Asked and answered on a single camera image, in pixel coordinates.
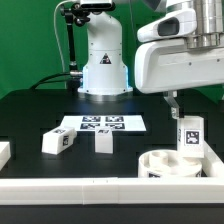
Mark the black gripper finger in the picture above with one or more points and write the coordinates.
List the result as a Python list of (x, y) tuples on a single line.
[(176, 111)]

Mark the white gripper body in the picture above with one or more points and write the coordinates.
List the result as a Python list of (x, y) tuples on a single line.
[(168, 65)]

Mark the white round stool seat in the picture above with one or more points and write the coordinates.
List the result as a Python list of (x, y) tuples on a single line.
[(167, 163)]

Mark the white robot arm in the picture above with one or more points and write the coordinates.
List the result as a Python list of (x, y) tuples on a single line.
[(103, 73)]

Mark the white marker sheet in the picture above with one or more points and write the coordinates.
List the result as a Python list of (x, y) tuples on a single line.
[(115, 122)]

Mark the white block at left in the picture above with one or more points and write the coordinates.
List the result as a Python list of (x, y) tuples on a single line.
[(5, 153)]

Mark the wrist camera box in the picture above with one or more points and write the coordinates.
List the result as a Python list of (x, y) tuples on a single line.
[(175, 24)]

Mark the white right rail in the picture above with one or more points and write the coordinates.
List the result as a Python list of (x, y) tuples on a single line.
[(211, 163)]

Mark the white rail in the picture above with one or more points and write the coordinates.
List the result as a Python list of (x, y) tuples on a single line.
[(84, 191), (211, 163)]

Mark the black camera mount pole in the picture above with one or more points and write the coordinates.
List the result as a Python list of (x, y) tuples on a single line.
[(74, 15)]

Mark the white front rail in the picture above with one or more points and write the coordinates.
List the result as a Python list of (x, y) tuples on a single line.
[(84, 191)]

